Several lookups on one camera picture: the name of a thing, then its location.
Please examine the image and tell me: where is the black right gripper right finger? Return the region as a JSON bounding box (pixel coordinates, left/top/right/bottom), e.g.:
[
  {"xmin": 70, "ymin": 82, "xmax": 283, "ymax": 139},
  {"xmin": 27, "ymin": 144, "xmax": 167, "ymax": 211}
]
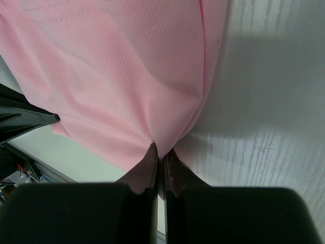
[{"xmin": 162, "ymin": 150, "xmax": 321, "ymax": 243}]

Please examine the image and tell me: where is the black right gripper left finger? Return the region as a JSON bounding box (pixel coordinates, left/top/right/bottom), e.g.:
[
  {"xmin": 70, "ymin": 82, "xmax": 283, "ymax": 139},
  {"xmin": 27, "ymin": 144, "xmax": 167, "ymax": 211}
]
[{"xmin": 1, "ymin": 144, "xmax": 158, "ymax": 243}]

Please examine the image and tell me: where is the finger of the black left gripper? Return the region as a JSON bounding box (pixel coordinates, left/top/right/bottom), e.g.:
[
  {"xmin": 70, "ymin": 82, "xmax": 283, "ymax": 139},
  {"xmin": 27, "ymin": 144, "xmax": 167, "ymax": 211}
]
[{"xmin": 1, "ymin": 85, "xmax": 60, "ymax": 144}]

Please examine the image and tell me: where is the pink t-shirt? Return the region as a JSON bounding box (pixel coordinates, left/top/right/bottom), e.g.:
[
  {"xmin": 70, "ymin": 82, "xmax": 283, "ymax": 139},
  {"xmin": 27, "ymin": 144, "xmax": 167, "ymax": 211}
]
[{"xmin": 1, "ymin": 1, "xmax": 228, "ymax": 171}]

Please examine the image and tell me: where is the aluminium mounting rail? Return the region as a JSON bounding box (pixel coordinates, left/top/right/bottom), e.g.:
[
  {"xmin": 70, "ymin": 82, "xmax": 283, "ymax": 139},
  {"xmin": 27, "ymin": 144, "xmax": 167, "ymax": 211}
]
[{"xmin": 5, "ymin": 142, "xmax": 168, "ymax": 244}]

